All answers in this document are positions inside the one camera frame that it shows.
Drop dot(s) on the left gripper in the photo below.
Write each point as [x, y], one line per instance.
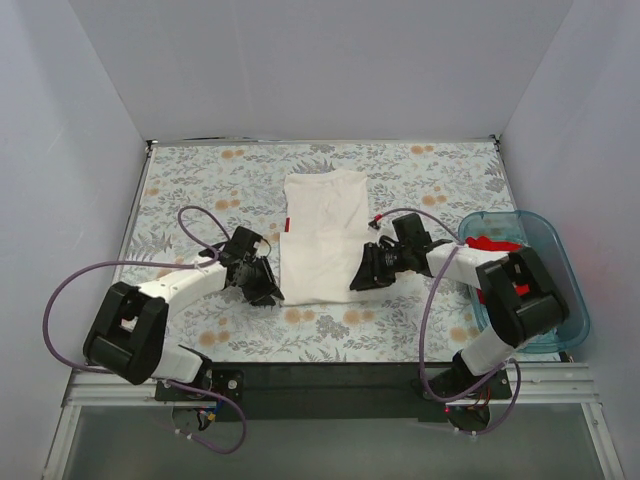
[256, 279]

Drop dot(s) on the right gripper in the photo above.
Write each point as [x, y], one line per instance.
[379, 263]

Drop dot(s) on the white t-shirt red print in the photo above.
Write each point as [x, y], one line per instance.
[326, 229]

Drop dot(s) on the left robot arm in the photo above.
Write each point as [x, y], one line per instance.
[127, 337]

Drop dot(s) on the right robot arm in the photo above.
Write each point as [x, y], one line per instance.
[513, 320]

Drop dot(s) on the floral patterned table mat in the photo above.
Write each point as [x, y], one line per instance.
[196, 192]

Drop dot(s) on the teal plastic bin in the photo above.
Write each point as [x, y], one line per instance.
[527, 228]

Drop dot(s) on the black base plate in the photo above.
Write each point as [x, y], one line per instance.
[296, 391]

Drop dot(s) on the aluminium frame rail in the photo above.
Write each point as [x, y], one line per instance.
[534, 383]

